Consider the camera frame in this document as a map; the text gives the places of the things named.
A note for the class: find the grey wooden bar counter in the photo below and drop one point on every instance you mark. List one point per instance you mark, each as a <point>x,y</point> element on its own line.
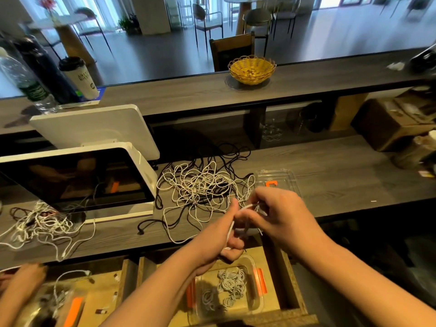
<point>184,92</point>

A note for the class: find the clear plastic water bottle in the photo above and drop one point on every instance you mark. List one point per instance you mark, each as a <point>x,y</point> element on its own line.
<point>31,88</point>

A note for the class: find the blue white notebook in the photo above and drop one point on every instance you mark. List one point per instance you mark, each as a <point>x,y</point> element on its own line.
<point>99,96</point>

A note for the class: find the brown cardboard box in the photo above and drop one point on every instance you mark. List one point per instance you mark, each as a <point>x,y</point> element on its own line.
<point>395,126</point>

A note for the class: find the white touchscreen monitor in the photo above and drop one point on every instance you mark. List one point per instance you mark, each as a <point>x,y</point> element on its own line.
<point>75,180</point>

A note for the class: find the white customer display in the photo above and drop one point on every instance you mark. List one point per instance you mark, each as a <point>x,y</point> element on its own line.
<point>95,129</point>

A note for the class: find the black device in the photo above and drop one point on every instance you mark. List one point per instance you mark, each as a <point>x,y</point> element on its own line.
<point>426,59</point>

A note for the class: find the person's right forearm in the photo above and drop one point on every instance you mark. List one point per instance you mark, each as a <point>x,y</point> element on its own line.
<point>375,286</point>

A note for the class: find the person's left forearm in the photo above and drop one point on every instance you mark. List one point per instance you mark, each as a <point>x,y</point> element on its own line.
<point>153,293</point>

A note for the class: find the white paper coffee cup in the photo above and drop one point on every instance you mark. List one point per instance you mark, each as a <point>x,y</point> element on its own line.
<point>80,79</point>

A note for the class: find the black metal chair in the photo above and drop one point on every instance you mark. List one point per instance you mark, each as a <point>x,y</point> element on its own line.
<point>208,20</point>
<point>88,20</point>
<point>259,20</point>

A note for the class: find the small white connector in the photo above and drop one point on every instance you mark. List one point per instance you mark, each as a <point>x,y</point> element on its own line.
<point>101,311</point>

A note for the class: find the green potted plant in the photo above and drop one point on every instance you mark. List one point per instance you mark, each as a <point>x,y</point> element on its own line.
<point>128,23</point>

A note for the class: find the clear container drawer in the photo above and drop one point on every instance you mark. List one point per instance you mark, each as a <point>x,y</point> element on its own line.
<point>71,313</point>
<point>204,311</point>

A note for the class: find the pink flower vase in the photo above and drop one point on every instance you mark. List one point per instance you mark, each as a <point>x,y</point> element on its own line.
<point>48,6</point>

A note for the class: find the black thermos bottle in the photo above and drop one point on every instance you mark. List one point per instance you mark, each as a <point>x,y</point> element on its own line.
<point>48,71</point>

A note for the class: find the person's left hand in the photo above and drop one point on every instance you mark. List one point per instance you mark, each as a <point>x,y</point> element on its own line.
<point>218,240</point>

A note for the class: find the wooden drawer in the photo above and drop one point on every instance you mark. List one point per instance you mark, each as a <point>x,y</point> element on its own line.
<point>112,293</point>
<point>293,289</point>

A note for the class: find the flat cardboard sheet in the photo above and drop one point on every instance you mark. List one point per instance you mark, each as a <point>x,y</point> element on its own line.
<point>349,112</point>

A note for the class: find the brown wooden chair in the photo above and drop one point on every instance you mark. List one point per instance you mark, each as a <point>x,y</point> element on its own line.
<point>233,52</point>

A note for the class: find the round wooden table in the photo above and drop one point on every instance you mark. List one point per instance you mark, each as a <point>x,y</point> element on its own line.
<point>245,2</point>
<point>61,23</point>

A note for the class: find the person's right hand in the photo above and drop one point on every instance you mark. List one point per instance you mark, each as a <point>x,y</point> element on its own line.
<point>289,222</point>

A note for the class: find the yellow woven basket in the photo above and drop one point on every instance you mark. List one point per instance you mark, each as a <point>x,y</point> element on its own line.
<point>252,70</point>

